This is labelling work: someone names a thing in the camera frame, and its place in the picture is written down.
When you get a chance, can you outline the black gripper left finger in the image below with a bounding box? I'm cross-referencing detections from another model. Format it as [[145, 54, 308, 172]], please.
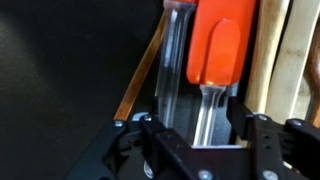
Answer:
[[140, 97, 169, 155]]

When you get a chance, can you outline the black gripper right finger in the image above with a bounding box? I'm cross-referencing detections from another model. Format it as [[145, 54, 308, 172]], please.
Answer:
[[227, 96, 267, 143]]

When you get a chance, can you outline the light wooden spatula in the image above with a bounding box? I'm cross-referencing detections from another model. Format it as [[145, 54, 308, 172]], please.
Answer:
[[245, 0, 320, 124]]

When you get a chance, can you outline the copper brown thin utensil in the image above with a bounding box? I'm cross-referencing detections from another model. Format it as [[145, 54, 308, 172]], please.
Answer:
[[114, 12, 166, 121]]

